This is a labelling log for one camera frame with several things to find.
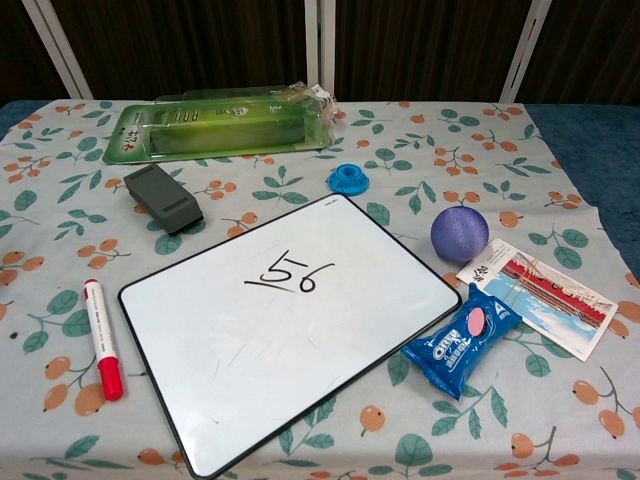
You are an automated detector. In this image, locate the grey whiteboard eraser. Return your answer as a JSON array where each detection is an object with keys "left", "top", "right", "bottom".
[{"left": 122, "top": 165, "right": 206, "bottom": 237}]

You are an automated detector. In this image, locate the white dry-erase board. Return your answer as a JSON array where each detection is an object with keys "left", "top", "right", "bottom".
[{"left": 117, "top": 193, "right": 463, "bottom": 479}]

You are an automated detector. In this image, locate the purple glitter ball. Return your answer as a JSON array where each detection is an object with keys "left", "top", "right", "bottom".
[{"left": 430, "top": 205, "right": 489, "bottom": 264}]

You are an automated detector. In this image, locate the green plastic blister package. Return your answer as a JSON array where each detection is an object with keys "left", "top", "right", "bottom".
[{"left": 101, "top": 89, "right": 336, "bottom": 165}]

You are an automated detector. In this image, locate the floral patterned tablecloth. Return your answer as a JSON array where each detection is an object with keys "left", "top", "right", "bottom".
[{"left": 0, "top": 98, "right": 640, "bottom": 480}]

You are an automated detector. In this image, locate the blue Oreo cookie packet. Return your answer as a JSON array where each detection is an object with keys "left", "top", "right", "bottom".
[{"left": 401, "top": 282, "right": 523, "bottom": 401}]

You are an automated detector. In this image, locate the red white marker pen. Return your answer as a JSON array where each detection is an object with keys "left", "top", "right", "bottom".
[{"left": 82, "top": 278, "right": 125, "bottom": 402}]

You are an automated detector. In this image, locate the blue plastic ring part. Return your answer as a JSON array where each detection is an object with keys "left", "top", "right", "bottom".
[{"left": 327, "top": 164, "right": 371, "bottom": 198}]

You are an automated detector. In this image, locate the white metal frame post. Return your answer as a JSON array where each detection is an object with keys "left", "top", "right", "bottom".
[
  {"left": 21, "top": 0, "right": 94, "bottom": 100},
  {"left": 498, "top": 0, "right": 553, "bottom": 105},
  {"left": 304, "top": 0, "right": 337, "bottom": 98}
]

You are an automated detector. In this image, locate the postcard with red wall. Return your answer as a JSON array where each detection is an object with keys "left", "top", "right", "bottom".
[{"left": 456, "top": 238, "right": 620, "bottom": 362}]

